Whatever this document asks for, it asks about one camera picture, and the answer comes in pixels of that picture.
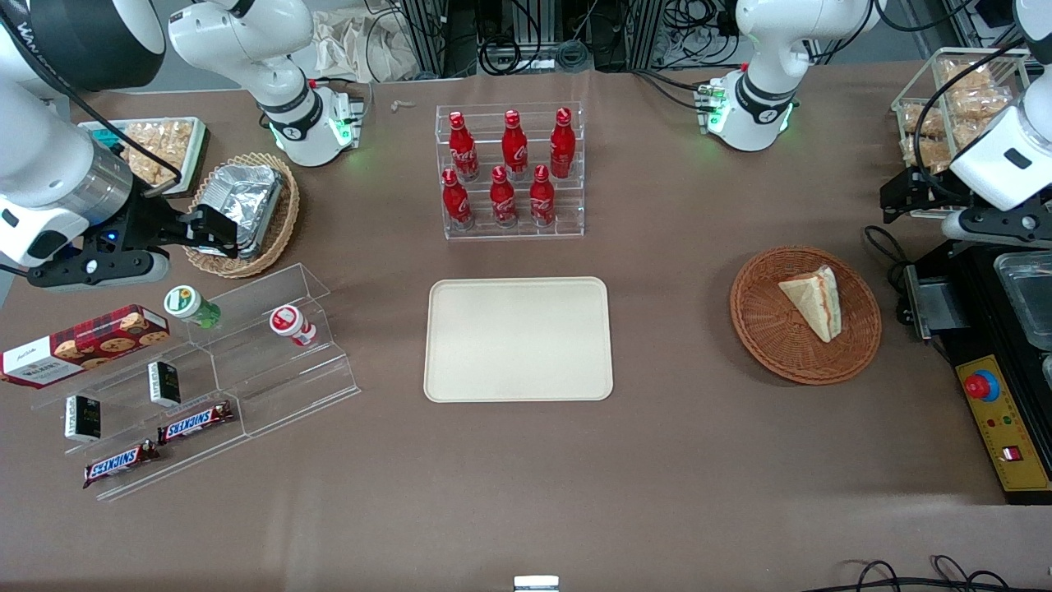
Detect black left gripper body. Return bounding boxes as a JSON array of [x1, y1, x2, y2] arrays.
[[922, 167, 977, 221]]

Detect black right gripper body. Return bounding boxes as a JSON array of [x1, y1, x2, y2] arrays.
[[122, 192, 191, 249]]

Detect triangle sandwich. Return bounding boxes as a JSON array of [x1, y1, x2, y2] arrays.
[[777, 265, 843, 344]]

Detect white pastry tray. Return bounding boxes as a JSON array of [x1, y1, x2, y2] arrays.
[[78, 117, 210, 199]]

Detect oval tan wicker basket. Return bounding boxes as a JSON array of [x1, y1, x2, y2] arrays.
[[182, 152, 301, 280]]

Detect packaged pastries in tray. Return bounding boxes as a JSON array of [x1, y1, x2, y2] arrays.
[[115, 121, 195, 187]]

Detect round brown wicker basket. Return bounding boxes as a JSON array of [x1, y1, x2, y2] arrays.
[[730, 246, 883, 386]]

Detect beige plastic tray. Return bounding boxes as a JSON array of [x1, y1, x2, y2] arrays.
[[423, 277, 615, 404]]

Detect stacked foil containers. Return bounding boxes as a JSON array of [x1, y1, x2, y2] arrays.
[[197, 164, 285, 261]]

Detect green lidded cup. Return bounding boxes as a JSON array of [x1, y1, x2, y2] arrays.
[[164, 284, 222, 329]]

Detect red lidded cup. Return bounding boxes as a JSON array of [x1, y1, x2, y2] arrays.
[[270, 305, 318, 349]]

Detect clear glass container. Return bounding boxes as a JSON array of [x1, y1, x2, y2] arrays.
[[993, 251, 1052, 331]]

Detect black machine with yellow panel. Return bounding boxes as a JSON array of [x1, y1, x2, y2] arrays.
[[902, 243, 1052, 506]]

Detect red tartan cookie box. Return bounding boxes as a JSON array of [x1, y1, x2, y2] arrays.
[[0, 304, 172, 390]]

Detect clear acrylic stepped shelf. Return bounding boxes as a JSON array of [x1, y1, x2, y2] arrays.
[[33, 263, 362, 503]]

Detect small black white box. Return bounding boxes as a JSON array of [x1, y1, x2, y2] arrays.
[[65, 395, 103, 444], [148, 361, 182, 409]]

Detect Snickers bar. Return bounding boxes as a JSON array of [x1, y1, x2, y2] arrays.
[[156, 401, 236, 446], [82, 440, 162, 490]]

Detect crumpled beige paper bag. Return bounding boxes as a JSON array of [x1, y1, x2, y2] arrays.
[[311, 10, 425, 82]]

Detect red cola bottle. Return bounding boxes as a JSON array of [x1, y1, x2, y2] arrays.
[[448, 111, 481, 183], [529, 164, 557, 227], [441, 168, 474, 232], [549, 107, 577, 180], [501, 109, 530, 181], [490, 165, 519, 229]]

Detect clear acrylic bottle rack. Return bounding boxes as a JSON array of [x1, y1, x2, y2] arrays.
[[435, 102, 586, 241]]

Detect black looped cable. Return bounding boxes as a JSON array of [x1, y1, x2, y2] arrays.
[[862, 224, 918, 326]]

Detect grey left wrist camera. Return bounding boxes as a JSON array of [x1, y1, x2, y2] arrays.
[[941, 206, 1052, 248]]

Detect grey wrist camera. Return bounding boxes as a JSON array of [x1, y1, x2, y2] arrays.
[[941, 206, 1052, 248], [27, 247, 171, 291]]

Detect white wire basket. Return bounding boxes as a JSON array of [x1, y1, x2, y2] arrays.
[[892, 47, 1033, 220]]

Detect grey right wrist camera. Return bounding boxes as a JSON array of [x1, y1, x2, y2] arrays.
[[27, 247, 171, 291]]

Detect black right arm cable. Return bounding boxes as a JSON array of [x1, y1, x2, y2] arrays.
[[0, 12, 183, 198]]

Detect packaged pastries in wire basket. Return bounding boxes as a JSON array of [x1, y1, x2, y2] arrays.
[[899, 62, 1017, 174]]

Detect grey metal plate bracket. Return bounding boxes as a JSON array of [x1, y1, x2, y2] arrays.
[[902, 263, 972, 341]]

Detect black base cables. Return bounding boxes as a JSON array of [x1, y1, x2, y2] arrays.
[[631, 69, 717, 113]]

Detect background cable bundle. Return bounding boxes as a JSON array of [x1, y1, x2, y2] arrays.
[[362, 0, 741, 80]]

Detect black floor cables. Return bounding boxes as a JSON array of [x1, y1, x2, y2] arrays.
[[801, 555, 1052, 592]]

